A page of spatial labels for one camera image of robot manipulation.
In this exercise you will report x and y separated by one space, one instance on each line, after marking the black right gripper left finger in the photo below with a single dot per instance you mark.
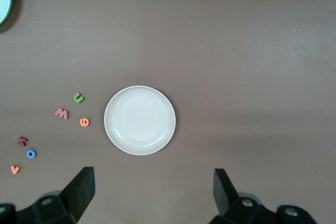
78 190

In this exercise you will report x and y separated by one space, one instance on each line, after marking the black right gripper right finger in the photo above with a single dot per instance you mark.
223 195

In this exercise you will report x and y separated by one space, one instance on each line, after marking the orange foam letter e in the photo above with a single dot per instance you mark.
81 122

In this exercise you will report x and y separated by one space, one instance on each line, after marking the pink foam letter w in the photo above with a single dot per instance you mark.
63 115

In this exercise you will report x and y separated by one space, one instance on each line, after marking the green foam letter u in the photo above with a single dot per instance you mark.
76 100

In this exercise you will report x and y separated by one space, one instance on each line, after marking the blue foam letter o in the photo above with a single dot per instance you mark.
28 154

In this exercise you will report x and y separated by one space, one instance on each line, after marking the orange foam letter v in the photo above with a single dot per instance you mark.
15 171

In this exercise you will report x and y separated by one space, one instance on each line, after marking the dark red foam letter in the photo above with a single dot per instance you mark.
21 142

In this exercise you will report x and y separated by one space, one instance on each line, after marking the beige round plate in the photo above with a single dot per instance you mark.
140 120

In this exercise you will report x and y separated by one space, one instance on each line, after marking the brown table cover sheet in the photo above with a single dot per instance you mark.
236 51

